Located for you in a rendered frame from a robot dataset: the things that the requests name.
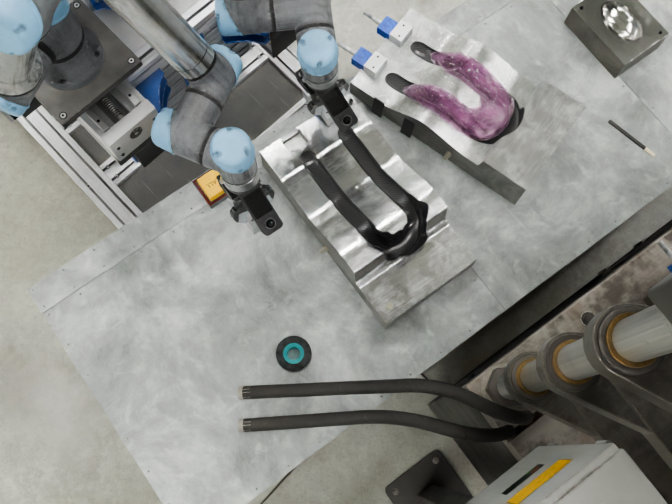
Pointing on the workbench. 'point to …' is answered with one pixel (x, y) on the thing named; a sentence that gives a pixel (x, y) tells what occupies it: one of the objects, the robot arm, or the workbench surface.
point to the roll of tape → (293, 348)
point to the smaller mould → (616, 32)
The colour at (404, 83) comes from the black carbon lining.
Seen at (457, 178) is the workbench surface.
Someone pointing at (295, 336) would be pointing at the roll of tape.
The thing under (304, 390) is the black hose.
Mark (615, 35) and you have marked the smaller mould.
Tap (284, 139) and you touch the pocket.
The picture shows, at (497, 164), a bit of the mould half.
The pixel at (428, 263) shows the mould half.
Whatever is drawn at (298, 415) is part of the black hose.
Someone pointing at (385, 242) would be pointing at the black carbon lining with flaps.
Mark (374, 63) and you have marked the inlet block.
